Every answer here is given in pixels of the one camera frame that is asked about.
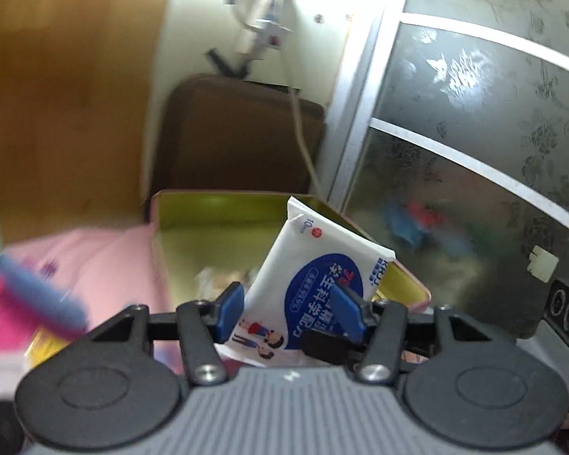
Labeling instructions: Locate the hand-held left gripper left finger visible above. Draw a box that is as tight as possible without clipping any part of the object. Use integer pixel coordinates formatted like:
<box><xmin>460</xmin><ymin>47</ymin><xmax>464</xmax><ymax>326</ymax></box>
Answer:
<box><xmin>83</xmin><ymin>282</ymin><xmax>245</xmax><ymax>386</ymax></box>

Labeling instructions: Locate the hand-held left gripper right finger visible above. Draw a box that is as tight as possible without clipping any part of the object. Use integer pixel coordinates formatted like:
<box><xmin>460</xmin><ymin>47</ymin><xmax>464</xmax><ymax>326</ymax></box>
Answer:
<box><xmin>329</xmin><ymin>284</ymin><xmax>508</xmax><ymax>384</ymax></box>

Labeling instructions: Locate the white blue tissue packet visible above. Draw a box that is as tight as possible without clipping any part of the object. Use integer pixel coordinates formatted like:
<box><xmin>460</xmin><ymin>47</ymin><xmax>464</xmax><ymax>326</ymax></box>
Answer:
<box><xmin>215</xmin><ymin>196</ymin><xmax>396</xmax><ymax>368</ymax></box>

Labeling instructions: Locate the gold metal tin box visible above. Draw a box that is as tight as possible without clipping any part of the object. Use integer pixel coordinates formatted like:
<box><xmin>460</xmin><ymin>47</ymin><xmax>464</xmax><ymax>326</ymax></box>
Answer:
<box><xmin>149</xmin><ymin>190</ymin><xmax>432</xmax><ymax>316</ymax></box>

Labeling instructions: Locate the magenta fluffy towel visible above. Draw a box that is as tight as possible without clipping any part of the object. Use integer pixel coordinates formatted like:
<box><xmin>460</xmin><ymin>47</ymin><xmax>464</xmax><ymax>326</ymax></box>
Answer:
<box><xmin>0</xmin><ymin>275</ymin><xmax>35</xmax><ymax>352</ymax></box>

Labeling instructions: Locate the white sticker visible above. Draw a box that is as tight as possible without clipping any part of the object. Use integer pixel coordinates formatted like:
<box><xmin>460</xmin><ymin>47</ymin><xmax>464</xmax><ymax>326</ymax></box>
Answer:
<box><xmin>528</xmin><ymin>245</ymin><xmax>561</xmax><ymax>284</ymax></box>

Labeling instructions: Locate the pink bed sheet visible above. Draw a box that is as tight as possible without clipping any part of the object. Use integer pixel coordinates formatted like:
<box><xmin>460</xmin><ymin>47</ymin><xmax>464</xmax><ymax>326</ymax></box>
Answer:
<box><xmin>0</xmin><ymin>225</ymin><xmax>185</xmax><ymax>380</ymax></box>

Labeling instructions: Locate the brown fabric case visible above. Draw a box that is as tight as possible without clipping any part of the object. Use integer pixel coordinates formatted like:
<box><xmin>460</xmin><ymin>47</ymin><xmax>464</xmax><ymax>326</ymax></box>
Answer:
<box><xmin>159</xmin><ymin>73</ymin><xmax>325</xmax><ymax>196</ymax></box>

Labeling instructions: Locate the yellow packet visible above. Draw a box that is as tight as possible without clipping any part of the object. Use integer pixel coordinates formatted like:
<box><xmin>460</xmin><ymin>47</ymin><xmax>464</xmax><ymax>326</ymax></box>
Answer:
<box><xmin>25</xmin><ymin>328</ymin><xmax>73</xmax><ymax>371</ymax></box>

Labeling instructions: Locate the frosted glass sliding door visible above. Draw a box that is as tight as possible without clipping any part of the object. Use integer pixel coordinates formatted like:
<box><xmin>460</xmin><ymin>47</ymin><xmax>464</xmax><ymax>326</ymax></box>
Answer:
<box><xmin>326</xmin><ymin>0</ymin><xmax>569</xmax><ymax>342</ymax></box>

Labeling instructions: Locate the wooden board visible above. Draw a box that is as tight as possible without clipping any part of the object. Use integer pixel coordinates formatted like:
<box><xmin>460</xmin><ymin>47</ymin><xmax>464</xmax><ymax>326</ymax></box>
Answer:
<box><xmin>0</xmin><ymin>0</ymin><xmax>177</xmax><ymax>243</ymax></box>

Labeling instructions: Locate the white cable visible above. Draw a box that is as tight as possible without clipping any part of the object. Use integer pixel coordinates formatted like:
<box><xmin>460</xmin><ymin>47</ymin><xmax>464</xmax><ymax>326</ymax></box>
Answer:
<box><xmin>282</xmin><ymin>54</ymin><xmax>322</xmax><ymax>198</ymax></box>

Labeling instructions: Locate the black strap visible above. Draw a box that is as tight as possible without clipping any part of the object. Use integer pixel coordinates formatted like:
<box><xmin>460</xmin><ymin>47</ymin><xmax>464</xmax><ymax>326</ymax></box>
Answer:
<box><xmin>206</xmin><ymin>48</ymin><xmax>250</xmax><ymax>79</ymax></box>

